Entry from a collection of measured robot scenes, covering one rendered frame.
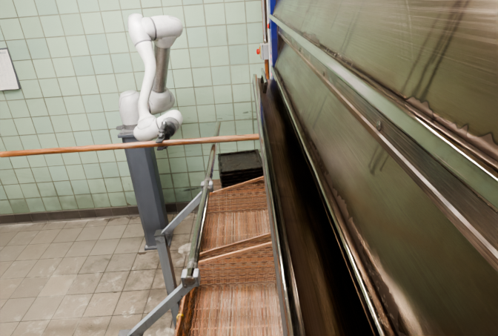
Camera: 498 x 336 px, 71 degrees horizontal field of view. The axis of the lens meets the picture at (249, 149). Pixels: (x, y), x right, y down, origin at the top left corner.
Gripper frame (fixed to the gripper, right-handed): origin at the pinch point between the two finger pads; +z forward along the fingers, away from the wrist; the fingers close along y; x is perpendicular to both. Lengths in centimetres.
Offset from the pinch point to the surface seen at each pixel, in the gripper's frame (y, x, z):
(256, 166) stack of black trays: 37, -46, -41
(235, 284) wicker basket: 60, -32, 34
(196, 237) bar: 1, -27, 73
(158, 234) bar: 23.9, -4.1, 40.4
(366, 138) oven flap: -41, -65, 102
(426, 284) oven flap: -35, -63, 130
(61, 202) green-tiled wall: 102, 136, -120
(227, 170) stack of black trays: 36, -28, -35
